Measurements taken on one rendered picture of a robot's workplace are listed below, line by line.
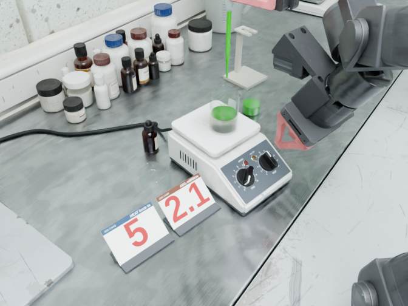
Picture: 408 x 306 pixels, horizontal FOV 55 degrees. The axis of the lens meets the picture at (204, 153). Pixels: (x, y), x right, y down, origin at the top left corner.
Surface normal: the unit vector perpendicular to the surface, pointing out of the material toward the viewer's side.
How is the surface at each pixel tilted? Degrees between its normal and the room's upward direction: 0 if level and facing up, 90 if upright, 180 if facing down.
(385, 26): 87
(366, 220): 0
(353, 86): 94
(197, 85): 0
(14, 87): 90
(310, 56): 30
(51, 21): 90
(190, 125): 0
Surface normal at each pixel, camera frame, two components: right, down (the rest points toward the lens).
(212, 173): -0.74, 0.44
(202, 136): 0.01, -0.76
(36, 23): 0.80, 0.39
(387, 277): -1.00, 0.00
